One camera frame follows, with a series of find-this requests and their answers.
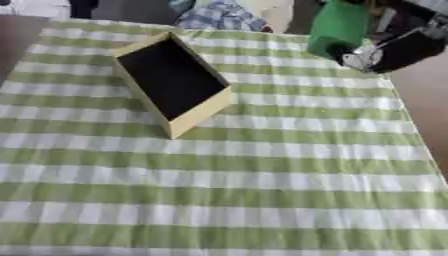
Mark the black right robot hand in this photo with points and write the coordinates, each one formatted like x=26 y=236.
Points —
x=408 y=50

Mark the green cylinder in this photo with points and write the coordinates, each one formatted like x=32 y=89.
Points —
x=337 y=26

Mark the tan cardboard box black inside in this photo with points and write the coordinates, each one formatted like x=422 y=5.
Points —
x=169 y=78

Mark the person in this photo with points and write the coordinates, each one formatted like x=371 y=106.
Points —
x=219 y=15

